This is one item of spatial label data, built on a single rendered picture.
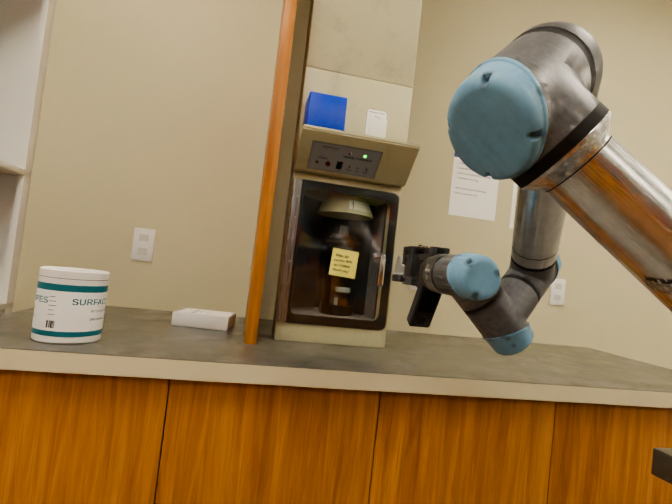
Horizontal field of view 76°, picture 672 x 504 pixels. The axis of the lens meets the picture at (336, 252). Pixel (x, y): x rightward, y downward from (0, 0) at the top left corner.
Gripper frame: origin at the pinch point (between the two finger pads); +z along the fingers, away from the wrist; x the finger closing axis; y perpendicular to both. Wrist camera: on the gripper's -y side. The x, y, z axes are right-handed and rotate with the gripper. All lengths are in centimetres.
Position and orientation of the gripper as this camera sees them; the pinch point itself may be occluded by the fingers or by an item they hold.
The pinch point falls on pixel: (401, 279)
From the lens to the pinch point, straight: 104.2
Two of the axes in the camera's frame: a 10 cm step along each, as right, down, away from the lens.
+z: -2.1, 0.1, 9.8
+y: 1.2, -9.9, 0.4
